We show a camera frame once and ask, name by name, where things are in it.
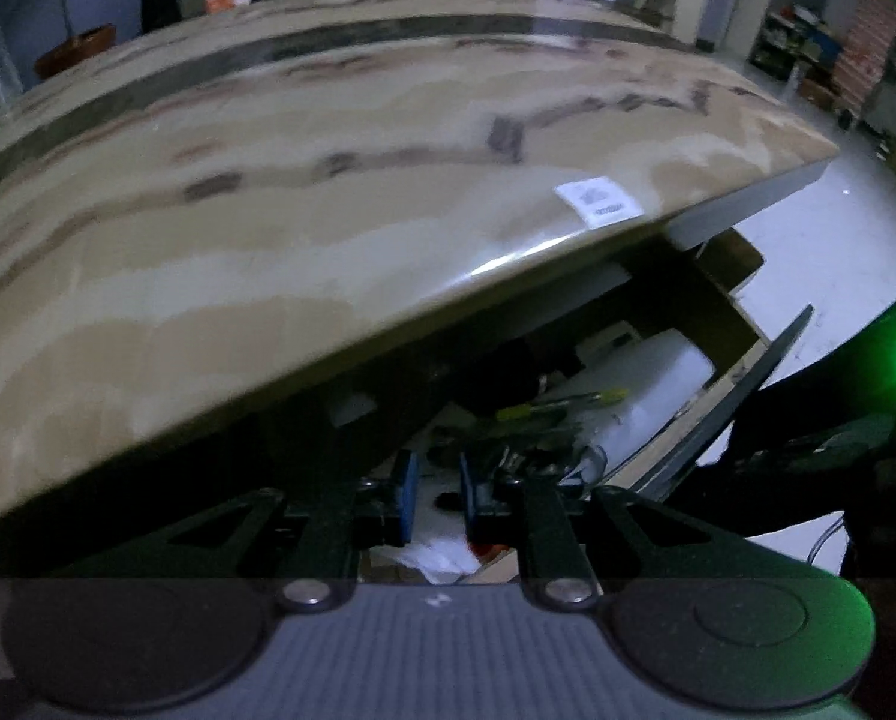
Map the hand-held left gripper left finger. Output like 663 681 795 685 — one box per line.
58 450 421 612

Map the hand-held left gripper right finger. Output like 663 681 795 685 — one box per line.
459 450 831 612

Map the yellow highlighter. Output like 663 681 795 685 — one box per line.
495 388 630 422

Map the translucent white plastic sheet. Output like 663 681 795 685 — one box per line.
594 334 717 466

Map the white table sticker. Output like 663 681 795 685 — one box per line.
554 176 642 227

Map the storage shelf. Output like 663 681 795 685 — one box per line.
748 0 896 181

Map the potted green tree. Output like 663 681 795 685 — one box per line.
34 0 118 80

